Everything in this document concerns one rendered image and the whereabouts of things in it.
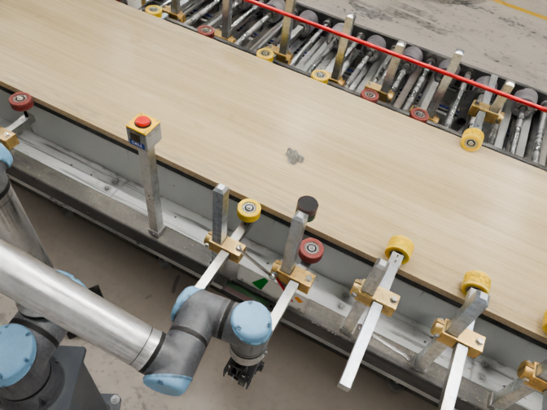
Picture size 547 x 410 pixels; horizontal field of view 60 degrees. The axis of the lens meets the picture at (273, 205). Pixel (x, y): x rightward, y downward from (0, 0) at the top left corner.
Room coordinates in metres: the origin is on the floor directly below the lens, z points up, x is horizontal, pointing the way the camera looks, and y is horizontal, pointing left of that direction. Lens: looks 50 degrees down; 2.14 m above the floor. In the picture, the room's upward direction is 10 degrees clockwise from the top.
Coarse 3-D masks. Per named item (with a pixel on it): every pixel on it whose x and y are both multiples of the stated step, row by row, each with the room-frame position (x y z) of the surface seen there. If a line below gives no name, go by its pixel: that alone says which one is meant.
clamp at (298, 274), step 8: (280, 264) 0.81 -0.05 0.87; (280, 272) 0.79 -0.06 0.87; (296, 272) 0.80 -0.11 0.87; (304, 272) 0.80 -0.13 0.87; (280, 280) 0.78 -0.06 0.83; (288, 280) 0.77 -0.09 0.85; (296, 280) 0.77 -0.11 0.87; (304, 280) 0.77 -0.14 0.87; (312, 280) 0.78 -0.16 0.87; (304, 288) 0.76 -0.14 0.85
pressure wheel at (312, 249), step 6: (306, 240) 0.90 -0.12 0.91; (312, 240) 0.90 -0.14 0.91; (300, 246) 0.87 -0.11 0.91; (306, 246) 0.87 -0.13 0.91; (312, 246) 0.87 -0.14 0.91; (318, 246) 0.88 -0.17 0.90; (300, 252) 0.85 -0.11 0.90; (306, 252) 0.85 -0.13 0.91; (312, 252) 0.86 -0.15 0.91; (318, 252) 0.86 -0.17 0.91; (300, 258) 0.85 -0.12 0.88; (306, 258) 0.84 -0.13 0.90; (312, 258) 0.83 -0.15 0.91; (318, 258) 0.84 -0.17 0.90
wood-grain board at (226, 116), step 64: (0, 0) 1.97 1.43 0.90; (64, 0) 2.06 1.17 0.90; (0, 64) 1.50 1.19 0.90; (64, 64) 1.58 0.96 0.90; (128, 64) 1.65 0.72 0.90; (192, 64) 1.73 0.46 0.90; (256, 64) 1.82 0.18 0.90; (192, 128) 1.33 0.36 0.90; (256, 128) 1.40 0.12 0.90; (320, 128) 1.46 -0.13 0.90; (384, 128) 1.53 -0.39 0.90; (256, 192) 1.07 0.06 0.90; (320, 192) 1.12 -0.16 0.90; (384, 192) 1.18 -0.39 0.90; (448, 192) 1.23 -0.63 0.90; (512, 192) 1.29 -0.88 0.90; (384, 256) 0.89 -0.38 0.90; (448, 256) 0.94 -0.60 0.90; (512, 256) 0.99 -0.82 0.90; (512, 320) 0.74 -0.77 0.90
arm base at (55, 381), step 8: (56, 360) 0.48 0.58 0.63; (56, 368) 0.45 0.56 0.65; (48, 376) 0.41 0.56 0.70; (56, 376) 0.42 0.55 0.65; (64, 376) 0.44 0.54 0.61; (48, 384) 0.39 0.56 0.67; (56, 384) 0.40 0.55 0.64; (40, 392) 0.37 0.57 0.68; (48, 392) 0.38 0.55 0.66; (56, 392) 0.39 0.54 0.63; (0, 400) 0.34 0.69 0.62; (8, 400) 0.33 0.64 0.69; (16, 400) 0.33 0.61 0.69; (24, 400) 0.34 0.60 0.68; (32, 400) 0.34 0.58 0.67; (40, 400) 0.35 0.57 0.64; (48, 400) 0.36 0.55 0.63; (8, 408) 0.32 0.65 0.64; (16, 408) 0.32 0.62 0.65; (24, 408) 0.32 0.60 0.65; (32, 408) 0.33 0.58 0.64; (40, 408) 0.34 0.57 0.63
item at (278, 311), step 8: (304, 264) 0.84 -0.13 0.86; (288, 288) 0.74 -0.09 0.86; (296, 288) 0.75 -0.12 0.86; (288, 296) 0.71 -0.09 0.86; (280, 304) 0.68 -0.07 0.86; (288, 304) 0.70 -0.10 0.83; (272, 312) 0.65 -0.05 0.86; (280, 312) 0.65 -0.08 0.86; (272, 320) 0.63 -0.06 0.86; (272, 328) 0.60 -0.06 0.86
